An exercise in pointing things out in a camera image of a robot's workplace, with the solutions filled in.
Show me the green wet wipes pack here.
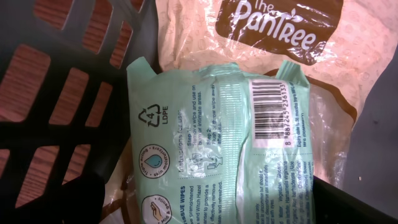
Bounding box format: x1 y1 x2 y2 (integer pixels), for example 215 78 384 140
127 58 315 223

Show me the brown Pantree snack bag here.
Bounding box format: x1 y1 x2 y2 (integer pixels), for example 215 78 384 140
103 0 397 223

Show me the grey plastic mesh basket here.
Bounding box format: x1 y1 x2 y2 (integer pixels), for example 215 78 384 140
0 0 398 224

